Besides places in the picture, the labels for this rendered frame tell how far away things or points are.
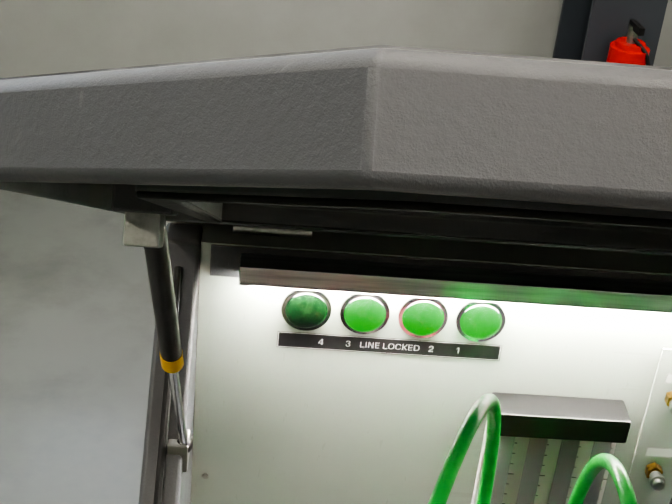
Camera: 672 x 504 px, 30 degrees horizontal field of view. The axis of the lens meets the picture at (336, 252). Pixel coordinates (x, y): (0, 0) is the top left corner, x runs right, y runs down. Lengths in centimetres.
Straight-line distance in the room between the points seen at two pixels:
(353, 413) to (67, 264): 270
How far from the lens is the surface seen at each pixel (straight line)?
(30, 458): 325
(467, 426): 108
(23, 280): 393
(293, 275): 123
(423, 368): 133
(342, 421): 137
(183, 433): 118
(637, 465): 145
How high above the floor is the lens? 208
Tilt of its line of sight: 30 degrees down
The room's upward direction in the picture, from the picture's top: 6 degrees clockwise
